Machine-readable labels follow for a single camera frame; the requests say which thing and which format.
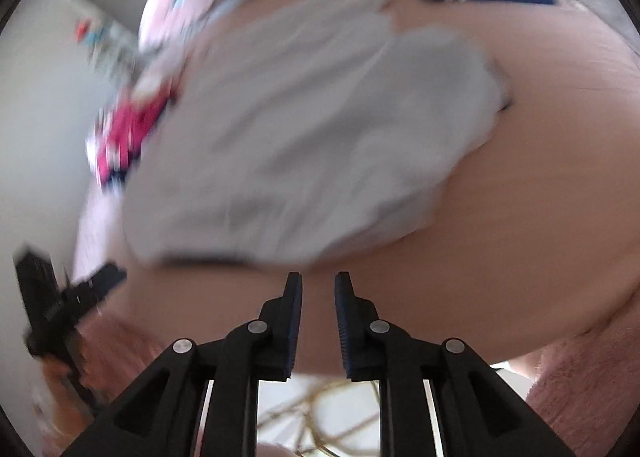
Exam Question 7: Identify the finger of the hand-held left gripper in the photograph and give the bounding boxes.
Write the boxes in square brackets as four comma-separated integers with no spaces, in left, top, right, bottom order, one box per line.
[62,262,127,314]

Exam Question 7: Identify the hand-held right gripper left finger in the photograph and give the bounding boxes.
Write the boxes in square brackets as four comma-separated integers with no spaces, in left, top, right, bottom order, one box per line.
[60,271,304,457]

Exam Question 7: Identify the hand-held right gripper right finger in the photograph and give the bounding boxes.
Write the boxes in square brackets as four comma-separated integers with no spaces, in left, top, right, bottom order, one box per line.
[333,271,577,457]

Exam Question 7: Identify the white garment with black trim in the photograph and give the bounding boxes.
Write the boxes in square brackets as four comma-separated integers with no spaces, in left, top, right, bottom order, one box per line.
[120,0,512,270]

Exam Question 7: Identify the magenta printed garment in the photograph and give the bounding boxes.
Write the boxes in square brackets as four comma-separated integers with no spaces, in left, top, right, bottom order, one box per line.
[85,71,179,194]

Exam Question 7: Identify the pink bed sheet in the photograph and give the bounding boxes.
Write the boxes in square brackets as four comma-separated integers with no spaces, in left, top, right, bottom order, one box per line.
[72,0,640,374]

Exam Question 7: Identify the colourful blurred objects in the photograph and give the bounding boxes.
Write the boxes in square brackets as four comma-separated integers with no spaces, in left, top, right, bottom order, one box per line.
[76,20,138,69]

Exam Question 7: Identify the person's pink fleece clothing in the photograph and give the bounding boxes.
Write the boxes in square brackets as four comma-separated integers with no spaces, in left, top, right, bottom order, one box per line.
[517,309,640,450]

